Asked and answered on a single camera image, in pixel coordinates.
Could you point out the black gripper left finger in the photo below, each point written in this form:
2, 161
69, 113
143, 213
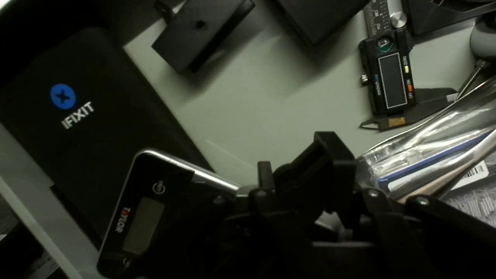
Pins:
258, 242

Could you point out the black iFixit case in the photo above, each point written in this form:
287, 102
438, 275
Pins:
78, 133

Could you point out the grey metal drawer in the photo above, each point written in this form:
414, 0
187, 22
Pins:
289, 102

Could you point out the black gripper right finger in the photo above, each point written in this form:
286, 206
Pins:
428, 242

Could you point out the black digital kitchen scale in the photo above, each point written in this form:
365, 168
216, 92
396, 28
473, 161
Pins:
149, 226

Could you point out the black digital caliper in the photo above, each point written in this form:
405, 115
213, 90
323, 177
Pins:
390, 78

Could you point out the black box with pink edge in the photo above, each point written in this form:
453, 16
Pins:
475, 202

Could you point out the black two-pronged bracket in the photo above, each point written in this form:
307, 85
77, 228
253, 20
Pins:
207, 31

